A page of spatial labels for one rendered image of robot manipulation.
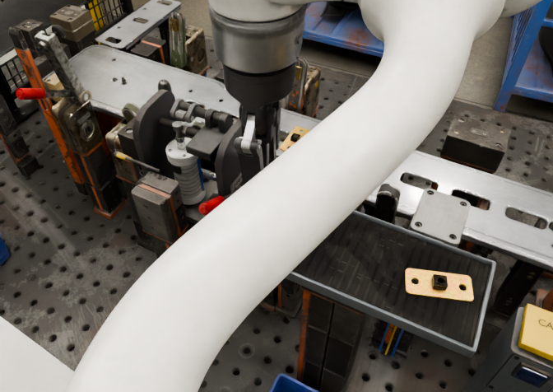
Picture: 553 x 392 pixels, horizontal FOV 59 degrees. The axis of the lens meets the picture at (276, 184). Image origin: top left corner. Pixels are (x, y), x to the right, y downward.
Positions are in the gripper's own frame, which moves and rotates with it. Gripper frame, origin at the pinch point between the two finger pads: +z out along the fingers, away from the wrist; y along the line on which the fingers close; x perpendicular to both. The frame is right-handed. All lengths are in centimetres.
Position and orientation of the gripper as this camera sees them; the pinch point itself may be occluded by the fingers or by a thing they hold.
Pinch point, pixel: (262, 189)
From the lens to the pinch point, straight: 63.9
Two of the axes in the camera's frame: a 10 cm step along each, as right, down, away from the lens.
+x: -9.7, -1.7, 1.6
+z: 0.0, 6.8, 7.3
